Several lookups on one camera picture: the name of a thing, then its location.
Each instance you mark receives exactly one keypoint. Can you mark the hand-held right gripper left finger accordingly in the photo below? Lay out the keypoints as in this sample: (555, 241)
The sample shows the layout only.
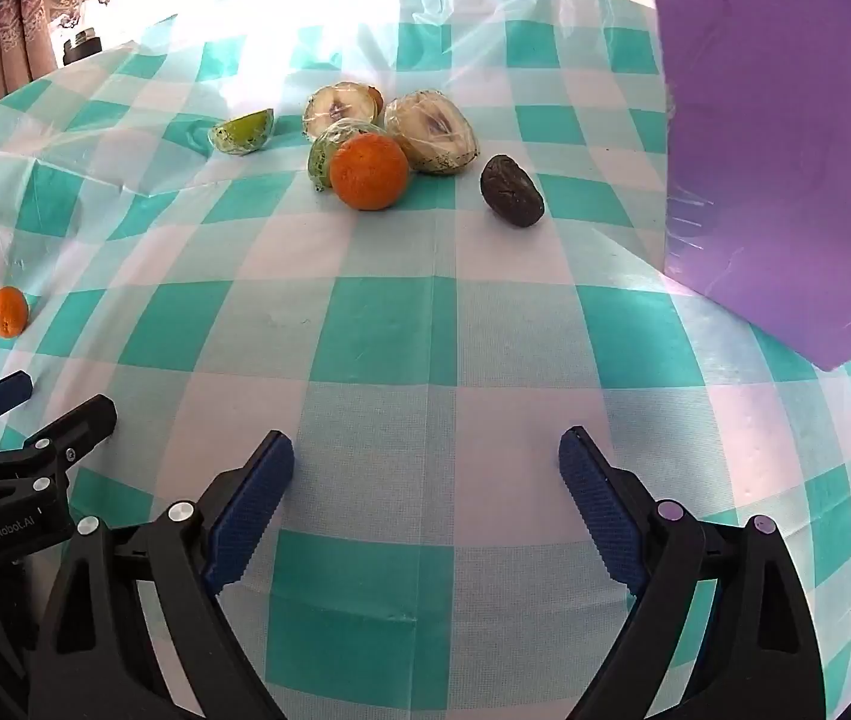
(249, 510)

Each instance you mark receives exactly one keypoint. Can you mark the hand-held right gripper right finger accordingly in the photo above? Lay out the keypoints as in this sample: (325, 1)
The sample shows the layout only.
(601, 510)

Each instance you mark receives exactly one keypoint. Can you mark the small mandarin orange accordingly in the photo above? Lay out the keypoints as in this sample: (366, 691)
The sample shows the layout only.
(8, 312)

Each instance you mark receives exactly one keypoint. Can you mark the dark wrinkled fruit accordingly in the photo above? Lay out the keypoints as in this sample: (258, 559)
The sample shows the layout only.
(511, 191)

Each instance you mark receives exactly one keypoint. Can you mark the lime wedge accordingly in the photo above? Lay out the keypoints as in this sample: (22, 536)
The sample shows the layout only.
(244, 133)

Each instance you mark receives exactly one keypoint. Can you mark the green lime half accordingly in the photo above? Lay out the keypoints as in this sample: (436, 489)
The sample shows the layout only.
(322, 159)

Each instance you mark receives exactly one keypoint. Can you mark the large orange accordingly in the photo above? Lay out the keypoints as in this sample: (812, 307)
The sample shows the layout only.
(369, 171)

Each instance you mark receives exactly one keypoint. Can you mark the purple box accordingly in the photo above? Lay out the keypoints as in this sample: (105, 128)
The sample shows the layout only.
(770, 150)

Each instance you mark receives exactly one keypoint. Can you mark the small fruit half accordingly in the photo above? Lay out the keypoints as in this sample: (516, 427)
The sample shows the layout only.
(335, 111)

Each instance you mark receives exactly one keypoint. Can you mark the large fruit half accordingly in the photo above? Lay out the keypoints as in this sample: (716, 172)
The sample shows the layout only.
(433, 131)

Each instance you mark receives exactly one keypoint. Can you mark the teal checked tablecloth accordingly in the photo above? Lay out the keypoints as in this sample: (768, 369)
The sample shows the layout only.
(380, 330)

